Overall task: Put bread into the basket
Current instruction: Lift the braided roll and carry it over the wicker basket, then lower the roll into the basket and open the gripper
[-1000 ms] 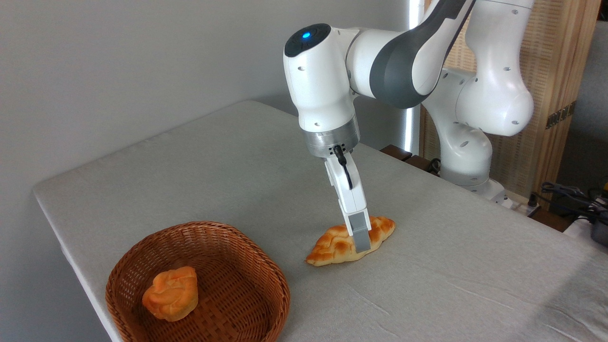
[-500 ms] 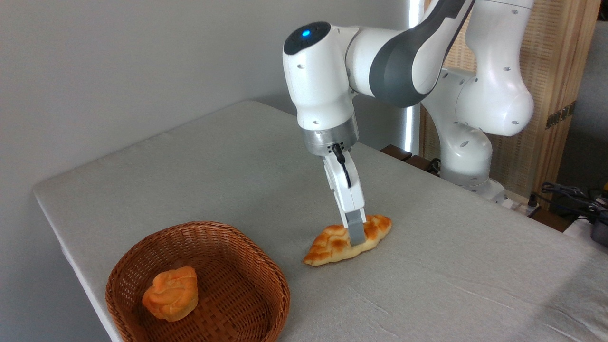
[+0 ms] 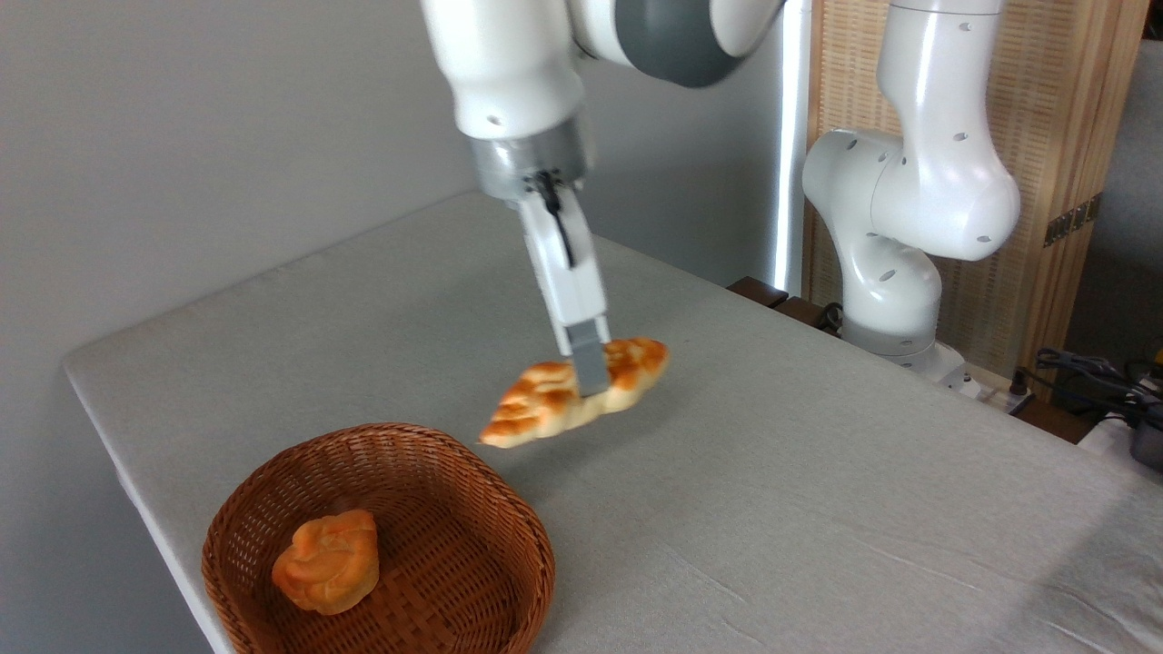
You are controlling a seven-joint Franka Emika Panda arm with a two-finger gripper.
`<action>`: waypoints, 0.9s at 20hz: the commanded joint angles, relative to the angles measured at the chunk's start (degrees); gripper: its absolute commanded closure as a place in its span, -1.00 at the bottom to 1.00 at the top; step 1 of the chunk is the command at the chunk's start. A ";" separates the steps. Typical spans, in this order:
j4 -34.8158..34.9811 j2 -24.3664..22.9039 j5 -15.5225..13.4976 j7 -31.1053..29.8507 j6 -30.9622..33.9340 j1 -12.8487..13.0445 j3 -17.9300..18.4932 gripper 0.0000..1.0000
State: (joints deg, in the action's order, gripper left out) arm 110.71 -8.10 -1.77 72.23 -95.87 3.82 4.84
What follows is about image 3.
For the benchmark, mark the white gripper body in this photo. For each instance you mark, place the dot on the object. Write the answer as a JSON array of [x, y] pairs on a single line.
[[568, 272]]

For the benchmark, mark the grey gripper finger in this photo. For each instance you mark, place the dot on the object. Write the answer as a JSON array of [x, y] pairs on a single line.
[[591, 363]]

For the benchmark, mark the long braided bread loaf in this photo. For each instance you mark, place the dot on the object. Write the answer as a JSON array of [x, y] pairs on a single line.
[[536, 409]]

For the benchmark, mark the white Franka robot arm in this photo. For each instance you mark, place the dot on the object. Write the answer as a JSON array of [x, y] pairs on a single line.
[[500, 64]]

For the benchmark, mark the brown wicker basket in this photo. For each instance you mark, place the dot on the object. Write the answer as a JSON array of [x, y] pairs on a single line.
[[454, 545]]

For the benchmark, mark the round orange bread bun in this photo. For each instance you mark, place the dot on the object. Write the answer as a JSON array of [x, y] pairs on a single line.
[[329, 561]]

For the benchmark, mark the dark brown wooden furniture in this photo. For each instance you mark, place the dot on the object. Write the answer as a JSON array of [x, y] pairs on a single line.
[[781, 304]]

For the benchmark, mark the grey tablecloth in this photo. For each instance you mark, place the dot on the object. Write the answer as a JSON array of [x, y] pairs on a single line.
[[818, 545]]

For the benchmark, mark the dark metal screen hinge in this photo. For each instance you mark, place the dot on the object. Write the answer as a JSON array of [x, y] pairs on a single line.
[[1072, 220]]

